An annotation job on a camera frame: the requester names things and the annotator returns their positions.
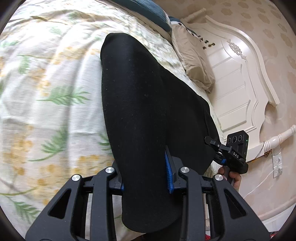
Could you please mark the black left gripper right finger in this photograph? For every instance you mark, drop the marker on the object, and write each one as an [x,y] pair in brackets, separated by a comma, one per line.
[211,203]

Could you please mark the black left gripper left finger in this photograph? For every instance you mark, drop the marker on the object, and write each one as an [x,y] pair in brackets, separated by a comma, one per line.
[64,217]

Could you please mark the black pants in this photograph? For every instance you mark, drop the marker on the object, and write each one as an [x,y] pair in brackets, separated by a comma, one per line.
[149,111]

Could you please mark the right hand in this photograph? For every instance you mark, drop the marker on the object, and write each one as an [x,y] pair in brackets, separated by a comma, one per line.
[234,176]

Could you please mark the white carved headboard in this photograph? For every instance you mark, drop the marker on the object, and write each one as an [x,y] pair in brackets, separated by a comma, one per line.
[242,89]

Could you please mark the beige pillow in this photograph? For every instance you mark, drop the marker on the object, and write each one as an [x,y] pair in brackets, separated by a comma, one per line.
[190,49]

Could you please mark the floral bed sheet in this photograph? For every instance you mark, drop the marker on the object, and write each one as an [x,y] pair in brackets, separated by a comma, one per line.
[52,123]

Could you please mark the dark teal blanket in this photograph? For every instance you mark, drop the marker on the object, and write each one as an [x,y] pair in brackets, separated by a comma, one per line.
[148,9]

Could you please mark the white wall socket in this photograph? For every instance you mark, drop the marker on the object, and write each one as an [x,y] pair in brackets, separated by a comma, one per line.
[277,161]

